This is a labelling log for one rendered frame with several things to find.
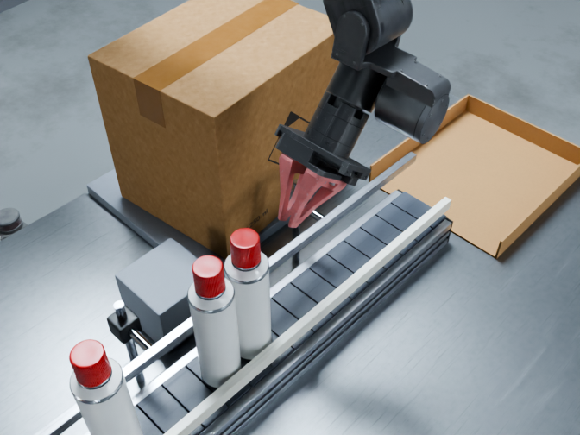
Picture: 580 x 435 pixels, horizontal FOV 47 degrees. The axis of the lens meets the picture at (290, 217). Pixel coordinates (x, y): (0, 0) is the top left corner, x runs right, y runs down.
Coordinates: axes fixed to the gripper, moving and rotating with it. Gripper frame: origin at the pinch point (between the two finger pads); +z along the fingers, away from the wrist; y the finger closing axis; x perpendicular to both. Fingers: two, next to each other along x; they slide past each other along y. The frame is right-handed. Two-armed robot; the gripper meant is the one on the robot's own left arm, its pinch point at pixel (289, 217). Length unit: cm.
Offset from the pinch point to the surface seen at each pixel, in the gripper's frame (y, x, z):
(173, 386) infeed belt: -3.1, -1.5, 25.9
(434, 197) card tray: -1.6, 44.2, -6.1
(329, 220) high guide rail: -3.1, 15.5, 1.1
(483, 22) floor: -98, 254, -72
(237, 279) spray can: 0.5, -5.1, 7.9
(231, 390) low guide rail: 4.0, -0.8, 21.4
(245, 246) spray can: 0.6, -6.8, 3.7
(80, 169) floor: -147, 102, 55
